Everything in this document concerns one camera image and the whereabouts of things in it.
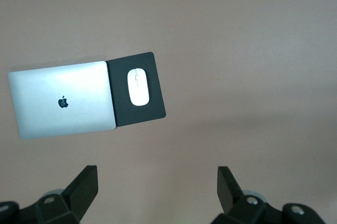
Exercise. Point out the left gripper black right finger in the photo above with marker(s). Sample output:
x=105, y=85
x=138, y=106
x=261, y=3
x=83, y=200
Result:
x=229, y=195

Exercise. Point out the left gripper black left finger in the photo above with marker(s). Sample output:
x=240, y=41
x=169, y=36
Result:
x=79, y=195

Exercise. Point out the white computer mouse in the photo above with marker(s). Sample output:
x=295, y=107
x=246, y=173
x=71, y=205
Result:
x=138, y=89

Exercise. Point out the black mouse pad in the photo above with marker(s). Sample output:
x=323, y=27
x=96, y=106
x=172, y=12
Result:
x=156, y=110

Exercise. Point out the silver closed laptop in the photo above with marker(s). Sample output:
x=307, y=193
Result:
x=65, y=87

